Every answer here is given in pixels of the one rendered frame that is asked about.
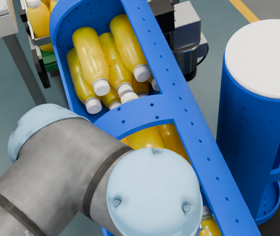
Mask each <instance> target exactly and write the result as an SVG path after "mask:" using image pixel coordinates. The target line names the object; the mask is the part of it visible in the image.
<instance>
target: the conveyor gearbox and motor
mask: <svg viewBox="0 0 280 236"><path fill-rule="evenodd" d="M174 9H175V10H176V12H174V16H175V19H176V21H175V31H171V32H170V43H171V51H172V53H173V55H174V57H175V59H176V61H177V63H178V65H179V67H180V69H181V71H182V74H183V76H184V78H185V80H186V82H189V81H191V80H192V79H193V78H194V77H195V76H196V73H197V66H198V65H199V64H200V63H201V62H202V61H203V60H204V59H205V57H206V56H207V54H208V50H209V46H208V42H207V40H206V38H205V37H204V35H203V33H202V32H201V18H200V17H199V15H198V14H197V12H196V10H195V8H194V7H193V3H191V1H186V2H182V3H179V4H176V5H174ZM200 57H203V58H202V59H201V61H199V62H198V63H197V58H200Z"/></svg>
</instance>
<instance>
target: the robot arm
mask: <svg viewBox="0 0 280 236"><path fill-rule="evenodd" d="M17 125H18V127H17V129H16V130H15V131H14V132H12V133H11V135H10V137H9V141H8V154H9V157H10V159H11V161H12V162H13V164H12V165H11V167H10V168H9V169H8V170H7V171H6V172H5V173H4V174H3V175H2V176H1V177H0V236H59V234H60V233H61V232H62V231H63V230H64V229H65V227H66V226H67V225H68V224H69V223H70V221H71V220H72V219H73V218H74V217H75V215H76V214H77V213H78V212H81V213H82V214H84V215H85V216H86V217H88V218H89V219H91V220H92V221H95V222H96V223H98V224H99V225H101V226H102V227H103V228H105V229H106V230H108V231H109V232H110V233H112V234H113V235H114V236H200V231H202V230H203V225H202V223H201V220H202V214H203V202H202V196H201V192H200V186H199V181H198V178H197V175H196V173H195V171H194V169H193V168H192V166H191V165H190V164H189V163H188V162H187V161H186V160H185V159H184V158H183V157H182V156H180V155H179V154H177V153H175V152H173V151H171V150H169V149H165V148H164V149H161V148H151V147H146V148H142V149H138V150H135V149H133V148H131V147H129V146H128V145H126V144H124V143H123V142H121V141H120V140H118V139H116V138H115V137H113V136H111V135H110V134H108V133H107V132H105V131H103V130H101V129H100V128H98V127H96V126H95V125H93V124H92V122H91V121H90V120H88V119H87V118H85V117H83V116H80V115H78V114H76V113H74V112H72V111H70V110H68V109H66V108H63V107H61V106H59V105H56V104H51V103H47V104H42V105H39V106H37V107H35V108H33V109H31V110H29V111H28V112H27V113H26V114H24V115H23V116H22V117H21V119H20V120H19V121H18V122H17Z"/></svg>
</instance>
